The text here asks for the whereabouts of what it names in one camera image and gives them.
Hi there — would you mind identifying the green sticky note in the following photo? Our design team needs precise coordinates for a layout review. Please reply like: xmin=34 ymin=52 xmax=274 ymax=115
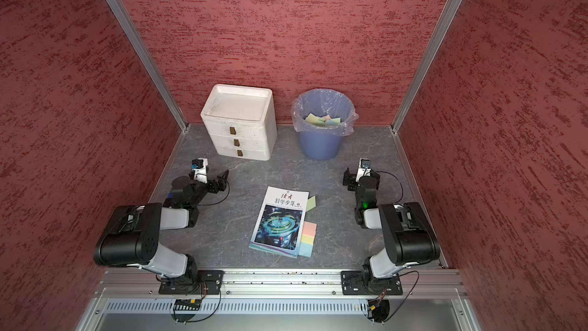
xmin=306 ymin=196 xmax=316 ymax=212

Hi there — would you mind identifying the pink sticky note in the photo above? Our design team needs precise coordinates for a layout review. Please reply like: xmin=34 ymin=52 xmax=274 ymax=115
xmin=303 ymin=222 xmax=317 ymax=237

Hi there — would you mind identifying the children's science magazine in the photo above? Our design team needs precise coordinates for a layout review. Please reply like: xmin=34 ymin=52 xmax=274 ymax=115
xmin=249 ymin=186 xmax=309 ymax=258

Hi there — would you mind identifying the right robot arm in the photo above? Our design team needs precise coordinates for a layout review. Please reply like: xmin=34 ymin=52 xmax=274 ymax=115
xmin=342 ymin=168 xmax=441 ymax=292

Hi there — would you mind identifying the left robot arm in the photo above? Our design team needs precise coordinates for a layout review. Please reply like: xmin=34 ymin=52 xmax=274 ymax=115
xmin=93 ymin=170 xmax=230 ymax=294

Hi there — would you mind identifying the discarded sticky notes pile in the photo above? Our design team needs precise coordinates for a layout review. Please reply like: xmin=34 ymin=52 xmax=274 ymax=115
xmin=305 ymin=113 xmax=341 ymax=127

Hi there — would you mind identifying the blue sticky note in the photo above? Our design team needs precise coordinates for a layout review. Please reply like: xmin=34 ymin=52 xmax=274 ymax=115
xmin=298 ymin=242 xmax=313 ymax=257

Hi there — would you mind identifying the white three-drawer storage box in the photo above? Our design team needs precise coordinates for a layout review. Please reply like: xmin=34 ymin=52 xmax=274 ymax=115
xmin=201 ymin=84 xmax=277 ymax=161

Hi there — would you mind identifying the blue trash bin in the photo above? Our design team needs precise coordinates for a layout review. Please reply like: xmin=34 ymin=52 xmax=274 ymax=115
xmin=295 ymin=88 xmax=355 ymax=162

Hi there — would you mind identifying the clear plastic bin liner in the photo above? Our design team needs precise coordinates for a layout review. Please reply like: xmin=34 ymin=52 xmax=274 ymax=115
xmin=290 ymin=88 xmax=359 ymax=137

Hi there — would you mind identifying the left connector board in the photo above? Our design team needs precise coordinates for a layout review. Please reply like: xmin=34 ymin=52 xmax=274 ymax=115
xmin=173 ymin=299 xmax=202 ymax=312

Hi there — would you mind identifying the connector board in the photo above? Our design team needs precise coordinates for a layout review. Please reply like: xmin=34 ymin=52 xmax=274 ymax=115
xmin=366 ymin=299 xmax=390 ymax=323
xmin=173 ymin=299 xmax=202 ymax=312

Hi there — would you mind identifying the right connector board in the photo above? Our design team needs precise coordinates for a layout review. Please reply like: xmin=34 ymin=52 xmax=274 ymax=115
xmin=366 ymin=299 xmax=390 ymax=323

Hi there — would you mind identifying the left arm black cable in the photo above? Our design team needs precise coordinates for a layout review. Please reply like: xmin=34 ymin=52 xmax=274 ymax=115
xmin=198 ymin=178 xmax=231 ymax=208

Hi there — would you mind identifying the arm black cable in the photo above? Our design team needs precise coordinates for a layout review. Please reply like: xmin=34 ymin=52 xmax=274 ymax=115
xmin=198 ymin=178 xmax=231 ymax=208
xmin=375 ymin=170 xmax=405 ymax=205

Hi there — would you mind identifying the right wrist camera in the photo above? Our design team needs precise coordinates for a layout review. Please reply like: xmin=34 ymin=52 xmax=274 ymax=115
xmin=356 ymin=159 xmax=371 ymax=182

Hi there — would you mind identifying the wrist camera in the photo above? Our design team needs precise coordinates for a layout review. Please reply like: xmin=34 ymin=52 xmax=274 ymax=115
xmin=356 ymin=159 xmax=371 ymax=182
xmin=189 ymin=158 xmax=208 ymax=184

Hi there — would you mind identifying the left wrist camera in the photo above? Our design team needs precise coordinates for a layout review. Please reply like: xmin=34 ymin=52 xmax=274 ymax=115
xmin=189 ymin=158 xmax=208 ymax=184

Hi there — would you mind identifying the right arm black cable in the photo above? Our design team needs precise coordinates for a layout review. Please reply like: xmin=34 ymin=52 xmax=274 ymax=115
xmin=375 ymin=170 xmax=405 ymax=205

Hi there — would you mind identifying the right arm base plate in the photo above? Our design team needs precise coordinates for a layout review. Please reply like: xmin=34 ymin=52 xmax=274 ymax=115
xmin=340 ymin=271 xmax=403 ymax=296

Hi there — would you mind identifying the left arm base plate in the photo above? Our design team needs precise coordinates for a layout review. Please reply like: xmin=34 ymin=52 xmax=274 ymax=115
xmin=158 ymin=270 xmax=224 ymax=296

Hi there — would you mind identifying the aluminium front rail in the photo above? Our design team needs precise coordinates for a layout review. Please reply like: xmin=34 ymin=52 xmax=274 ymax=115
xmin=90 ymin=268 xmax=469 ymax=300

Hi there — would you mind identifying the right aluminium corner post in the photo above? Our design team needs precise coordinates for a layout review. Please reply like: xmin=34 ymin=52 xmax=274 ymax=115
xmin=391 ymin=0 xmax=463 ymax=134

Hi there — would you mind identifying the aluminium corner post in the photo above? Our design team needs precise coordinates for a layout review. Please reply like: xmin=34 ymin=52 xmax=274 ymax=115
xmin=106 ymin=0 xmax=189 ymax=133
xmin=391 ymin=0 xmax=463 ymax=134

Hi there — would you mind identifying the left aluminium corner post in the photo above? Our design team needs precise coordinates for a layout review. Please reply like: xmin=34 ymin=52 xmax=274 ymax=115
xmin=106 ymin=0 xmax=189 ymax=133

